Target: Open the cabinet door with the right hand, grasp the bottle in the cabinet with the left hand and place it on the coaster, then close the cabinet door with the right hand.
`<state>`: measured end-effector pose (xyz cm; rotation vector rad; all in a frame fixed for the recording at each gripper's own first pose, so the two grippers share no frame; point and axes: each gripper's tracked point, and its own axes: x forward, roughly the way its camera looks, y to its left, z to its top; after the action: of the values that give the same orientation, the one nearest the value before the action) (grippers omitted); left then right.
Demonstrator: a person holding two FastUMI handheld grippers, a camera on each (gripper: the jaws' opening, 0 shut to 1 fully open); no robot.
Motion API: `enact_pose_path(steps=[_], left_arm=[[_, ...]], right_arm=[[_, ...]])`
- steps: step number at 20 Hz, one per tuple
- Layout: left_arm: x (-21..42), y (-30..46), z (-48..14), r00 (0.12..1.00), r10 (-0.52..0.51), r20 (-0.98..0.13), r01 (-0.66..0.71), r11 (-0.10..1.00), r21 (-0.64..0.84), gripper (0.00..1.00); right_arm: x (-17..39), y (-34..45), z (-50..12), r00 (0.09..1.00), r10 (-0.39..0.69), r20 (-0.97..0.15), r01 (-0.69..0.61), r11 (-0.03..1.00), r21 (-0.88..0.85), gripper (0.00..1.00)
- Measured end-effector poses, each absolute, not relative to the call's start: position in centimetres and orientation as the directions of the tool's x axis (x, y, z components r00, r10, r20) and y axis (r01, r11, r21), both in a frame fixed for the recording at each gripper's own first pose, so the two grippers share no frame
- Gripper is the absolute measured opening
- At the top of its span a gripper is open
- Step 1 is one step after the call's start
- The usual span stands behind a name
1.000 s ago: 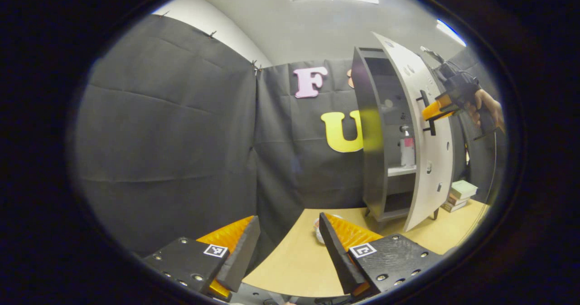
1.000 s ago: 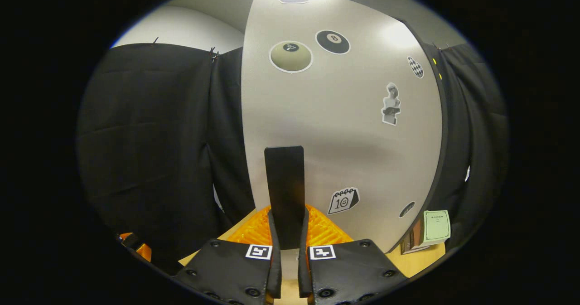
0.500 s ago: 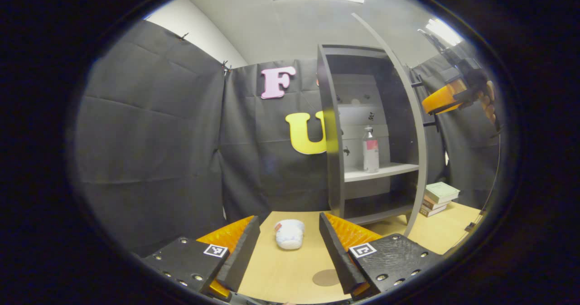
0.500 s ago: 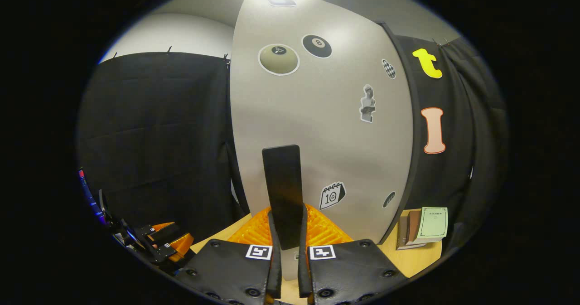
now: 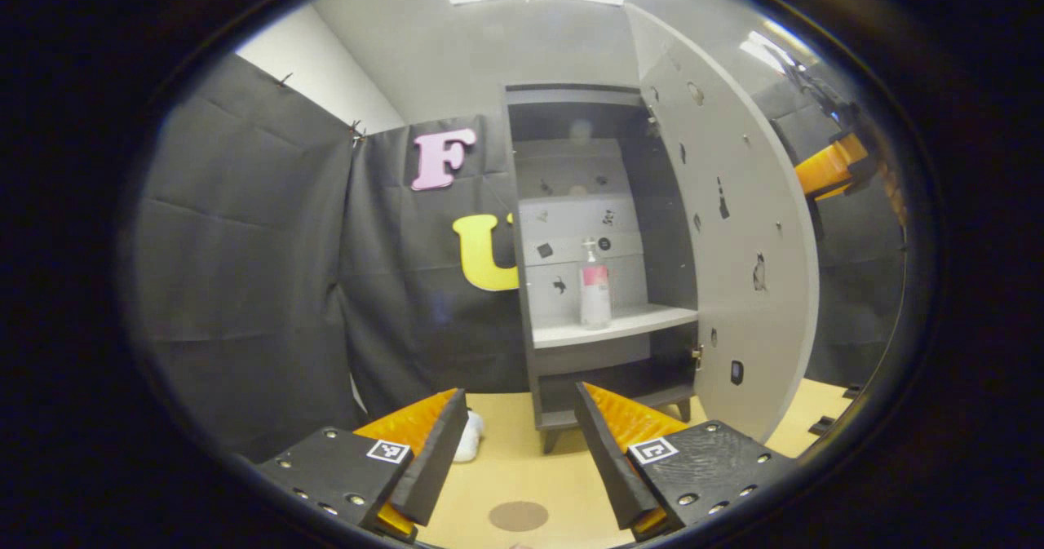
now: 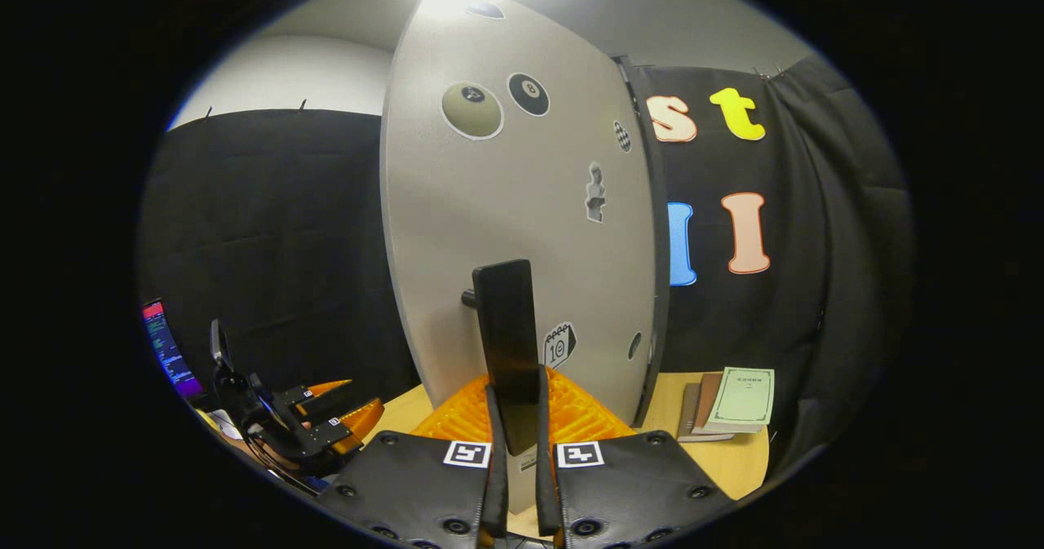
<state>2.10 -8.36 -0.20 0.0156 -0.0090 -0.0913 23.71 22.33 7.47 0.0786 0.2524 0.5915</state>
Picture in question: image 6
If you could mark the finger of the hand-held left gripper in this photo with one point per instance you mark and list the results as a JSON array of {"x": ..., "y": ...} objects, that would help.
[
  {"x": 330, "y": 435},
  {"x": 326, "y": 400}
]

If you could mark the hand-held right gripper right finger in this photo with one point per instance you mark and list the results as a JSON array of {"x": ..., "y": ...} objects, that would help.
[{"x": 545, "y": 492}]

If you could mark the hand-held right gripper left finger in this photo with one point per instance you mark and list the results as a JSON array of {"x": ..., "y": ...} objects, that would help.
[{"x": 494, "y": 492}]

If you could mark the beige cabinet door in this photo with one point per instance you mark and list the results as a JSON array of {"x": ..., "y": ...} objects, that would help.
[{"x": 506, "y": 198}]

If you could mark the computer monitor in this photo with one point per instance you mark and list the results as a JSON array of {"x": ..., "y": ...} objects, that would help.
[{"x": 167, "y": 349}]

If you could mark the black backdrop cloth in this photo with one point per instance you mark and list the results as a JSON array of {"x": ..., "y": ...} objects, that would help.
[{"x": 285, "y": 231}]

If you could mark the brown book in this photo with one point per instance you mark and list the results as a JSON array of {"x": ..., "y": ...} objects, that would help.
[{"x": 708, "y": 394}]

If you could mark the green notebook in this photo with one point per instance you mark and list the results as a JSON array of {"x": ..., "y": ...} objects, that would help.
[{"x": 742, "y": 398}]

